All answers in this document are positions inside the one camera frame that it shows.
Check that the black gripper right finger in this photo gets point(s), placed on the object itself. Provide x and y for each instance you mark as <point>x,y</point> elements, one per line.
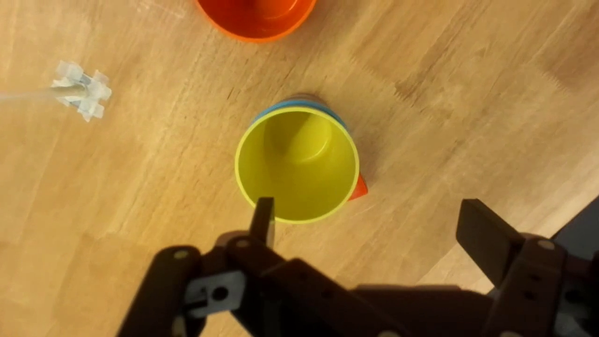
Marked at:
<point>536,287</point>

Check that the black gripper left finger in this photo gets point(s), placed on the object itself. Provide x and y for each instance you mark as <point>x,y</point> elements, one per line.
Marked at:
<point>188,292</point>

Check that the yellow plastic cup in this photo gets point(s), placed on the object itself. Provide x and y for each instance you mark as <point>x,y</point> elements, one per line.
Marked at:
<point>293,180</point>

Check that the blue plastic cup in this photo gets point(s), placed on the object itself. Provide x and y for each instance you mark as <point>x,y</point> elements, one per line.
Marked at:
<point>300,101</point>

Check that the orange-red wooden block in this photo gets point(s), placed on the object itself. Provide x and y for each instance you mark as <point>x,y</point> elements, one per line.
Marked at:
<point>360,189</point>

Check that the clear plastic jack piece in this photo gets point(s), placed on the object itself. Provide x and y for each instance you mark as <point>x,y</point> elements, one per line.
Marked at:
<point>85,94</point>

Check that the orange plastic cup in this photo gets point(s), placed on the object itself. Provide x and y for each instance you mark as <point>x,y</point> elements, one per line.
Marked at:
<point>255,19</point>

